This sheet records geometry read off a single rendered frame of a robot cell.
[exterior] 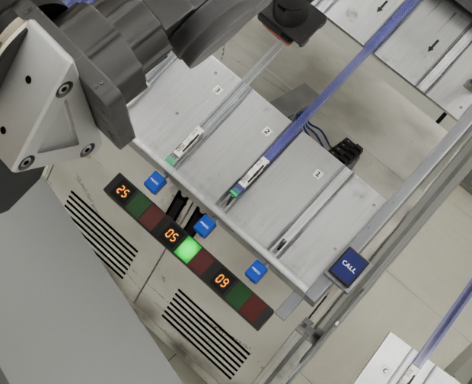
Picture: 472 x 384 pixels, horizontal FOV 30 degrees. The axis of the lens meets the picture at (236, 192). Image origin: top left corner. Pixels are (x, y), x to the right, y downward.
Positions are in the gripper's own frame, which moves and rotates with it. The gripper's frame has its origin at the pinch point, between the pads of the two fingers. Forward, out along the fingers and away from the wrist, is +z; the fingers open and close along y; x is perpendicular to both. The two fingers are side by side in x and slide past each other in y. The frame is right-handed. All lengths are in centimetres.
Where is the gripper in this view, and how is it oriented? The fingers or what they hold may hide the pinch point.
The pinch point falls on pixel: (286, 38)
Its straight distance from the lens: 147.5
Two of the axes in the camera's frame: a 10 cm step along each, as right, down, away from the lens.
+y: -7.5, -6.4, 1.8
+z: -0.2, 2.9, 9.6
